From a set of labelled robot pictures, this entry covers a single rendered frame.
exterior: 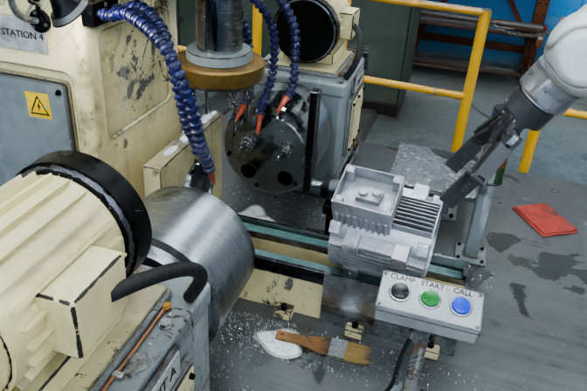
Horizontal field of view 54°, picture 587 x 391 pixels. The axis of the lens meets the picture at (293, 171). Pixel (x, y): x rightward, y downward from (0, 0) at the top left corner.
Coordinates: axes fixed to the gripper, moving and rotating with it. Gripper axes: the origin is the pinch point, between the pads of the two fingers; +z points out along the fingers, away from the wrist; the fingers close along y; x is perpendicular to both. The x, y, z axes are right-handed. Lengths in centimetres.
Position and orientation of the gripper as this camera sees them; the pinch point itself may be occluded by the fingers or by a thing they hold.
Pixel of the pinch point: (452, 181)
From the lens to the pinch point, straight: 107.8
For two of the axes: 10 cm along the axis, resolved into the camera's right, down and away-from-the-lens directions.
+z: -5.3, 6.6, 5.3
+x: 7.9, 6.1, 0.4
